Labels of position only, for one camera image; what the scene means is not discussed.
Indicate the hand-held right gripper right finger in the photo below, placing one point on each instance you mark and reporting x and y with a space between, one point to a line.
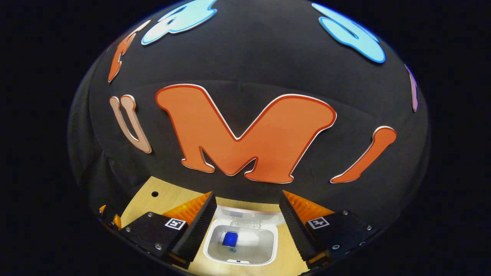
297 230

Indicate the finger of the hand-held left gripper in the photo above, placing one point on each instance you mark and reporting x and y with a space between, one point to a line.
116 221

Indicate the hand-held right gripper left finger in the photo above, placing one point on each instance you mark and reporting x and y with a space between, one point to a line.
197 230

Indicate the blue pop can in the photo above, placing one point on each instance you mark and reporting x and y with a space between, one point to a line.
230 239

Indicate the white desktop garbage bin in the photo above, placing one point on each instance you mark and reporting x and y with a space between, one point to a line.
257 245

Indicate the wooden desktop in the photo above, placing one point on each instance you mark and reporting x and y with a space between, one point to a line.
144 201

